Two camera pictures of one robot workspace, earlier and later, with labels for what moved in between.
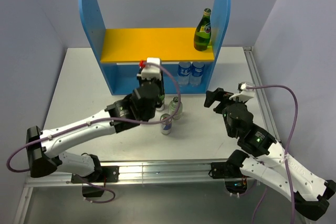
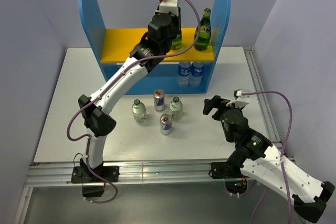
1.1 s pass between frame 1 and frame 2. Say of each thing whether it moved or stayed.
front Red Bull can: stayed
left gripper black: moved
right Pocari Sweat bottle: stayed
